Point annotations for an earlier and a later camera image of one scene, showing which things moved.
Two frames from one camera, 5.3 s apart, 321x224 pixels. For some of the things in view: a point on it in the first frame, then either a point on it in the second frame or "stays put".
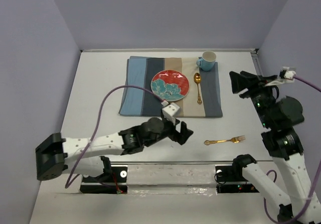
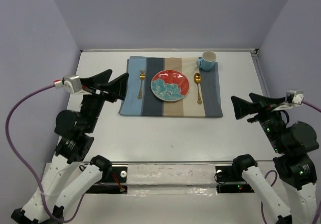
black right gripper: [251, 80] to [242, 107]
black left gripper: [178, 137] to [118, 86]
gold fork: [235, 140] to [142, 77]
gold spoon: [197, 78] stays put
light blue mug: [206, 61] stays put
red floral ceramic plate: [170, 85] stays put
